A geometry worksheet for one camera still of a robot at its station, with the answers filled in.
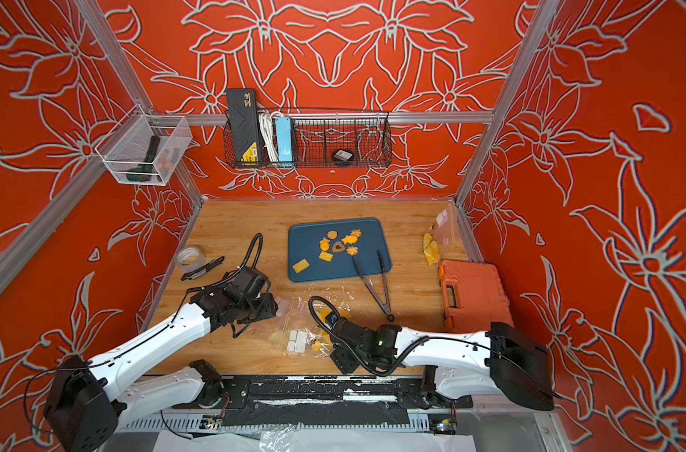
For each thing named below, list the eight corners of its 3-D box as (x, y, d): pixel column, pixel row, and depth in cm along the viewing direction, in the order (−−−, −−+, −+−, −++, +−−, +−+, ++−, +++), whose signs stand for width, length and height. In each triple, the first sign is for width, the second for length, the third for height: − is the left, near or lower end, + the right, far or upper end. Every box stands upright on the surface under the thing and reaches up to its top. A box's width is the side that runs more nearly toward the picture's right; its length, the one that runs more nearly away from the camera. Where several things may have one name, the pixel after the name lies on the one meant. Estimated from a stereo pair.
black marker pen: (184, 283, 97) (182, 280, 95) (183, 278, 98) (180, 275, 96) (226, 262, 102) (225, 259, 101) (224, 258, 103) (223, 255, 102)
